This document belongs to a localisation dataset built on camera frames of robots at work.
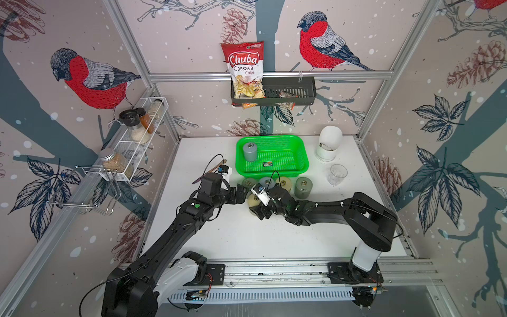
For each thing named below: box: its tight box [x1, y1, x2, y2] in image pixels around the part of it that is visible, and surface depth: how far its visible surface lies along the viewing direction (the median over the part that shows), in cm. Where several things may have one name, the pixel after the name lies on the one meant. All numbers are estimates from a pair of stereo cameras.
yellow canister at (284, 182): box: [275, 176, 292, 191], surface depth 92 cm
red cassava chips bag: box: [220, 40, 266, 109], surface depth 85 cm
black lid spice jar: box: [118, 108, 151, 144], surface depth 73 cm
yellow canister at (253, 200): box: [246, 191, 261, 207], surface depth 87 cm
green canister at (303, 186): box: [293, 176, 313, 200], surface depth 92 cm
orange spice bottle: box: [134, 106, 156, 135], surface depth 78 cm
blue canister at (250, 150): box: [242, 141, 259, 162], surface depth 107 cm
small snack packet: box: [274, 102, 296, 111], surface depth 92 cm
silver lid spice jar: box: [98, 147, 134, 179], surface depth 62 cm
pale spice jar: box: [148, 99, 165, 120], surface depth 87 cm
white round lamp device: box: [315, 124, 343, 162], surface depth 106 cm
